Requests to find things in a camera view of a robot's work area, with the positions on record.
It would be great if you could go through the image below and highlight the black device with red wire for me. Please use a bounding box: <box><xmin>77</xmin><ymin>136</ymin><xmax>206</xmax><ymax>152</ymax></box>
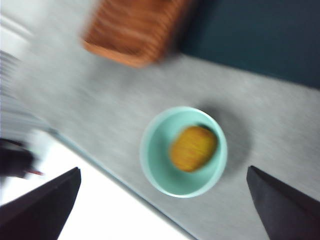
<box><xmin>0</xmin><ymin>138</ymin><xmax>45</xmax><ymax>180</ymax></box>

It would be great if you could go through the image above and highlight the teal ribbed bowl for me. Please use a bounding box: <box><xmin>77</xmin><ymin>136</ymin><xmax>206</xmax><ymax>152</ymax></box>
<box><xmin>139</xmin><ymin>106</ymin><xmax>228</xmax><ymax>200</ymax></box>

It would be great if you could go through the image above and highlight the brown wicker basket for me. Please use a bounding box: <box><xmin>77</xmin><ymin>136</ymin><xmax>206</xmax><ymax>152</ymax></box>
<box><xmin>81</xmin><ymin>0</ymin><xmax>201</xmax><ymax>69</ymax></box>

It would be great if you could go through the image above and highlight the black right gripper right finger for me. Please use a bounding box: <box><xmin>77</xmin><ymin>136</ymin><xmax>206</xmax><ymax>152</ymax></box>
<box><xmin>246</xmin><ymin>165</ymin><xmax>320</xmax><ymax>240</ymax></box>

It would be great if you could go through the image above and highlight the yellow orange toy fruit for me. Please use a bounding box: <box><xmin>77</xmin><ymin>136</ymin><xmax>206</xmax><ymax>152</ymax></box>
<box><xmin>169</xmin><ymin>125</ymin><xmax>218</xmax><ymax>173</ymax></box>

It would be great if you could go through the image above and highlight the black rectangular tray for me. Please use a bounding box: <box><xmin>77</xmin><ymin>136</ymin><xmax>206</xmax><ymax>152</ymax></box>
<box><xmin>178</xmin><ymin>0</ymin><xmax>320</xmax><ymax>89</ymax></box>

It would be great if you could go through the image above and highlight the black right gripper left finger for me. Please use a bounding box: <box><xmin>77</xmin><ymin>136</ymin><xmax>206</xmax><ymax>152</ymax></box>
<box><xmin>0</xmin><ymin>166</ymin><xmax>82</xmax><ymax>240</ymax></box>

